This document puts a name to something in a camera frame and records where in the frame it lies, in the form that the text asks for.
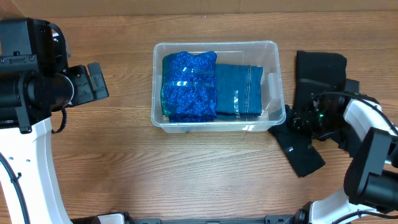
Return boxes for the small black garment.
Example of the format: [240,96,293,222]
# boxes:
[268,105,325,177]

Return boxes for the blue sequin cloth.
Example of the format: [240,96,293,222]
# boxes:
[160,51,217,123]

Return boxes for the blue denim jeans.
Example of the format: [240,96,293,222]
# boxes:
[215,64,263,119]

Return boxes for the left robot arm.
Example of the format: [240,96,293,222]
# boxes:
[1,18,109,223]

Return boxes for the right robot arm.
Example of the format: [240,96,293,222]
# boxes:
[288,79,397,223]

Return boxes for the black folded garment right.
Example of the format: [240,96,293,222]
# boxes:
[330,127,362,158]

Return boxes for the large black folded garment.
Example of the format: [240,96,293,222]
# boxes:
[293,50,347,110]

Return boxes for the clear plastic storage bin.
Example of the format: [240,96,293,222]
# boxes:
[151,40,286,133]

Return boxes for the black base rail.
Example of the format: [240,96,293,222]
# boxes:
[71,212,295,224]

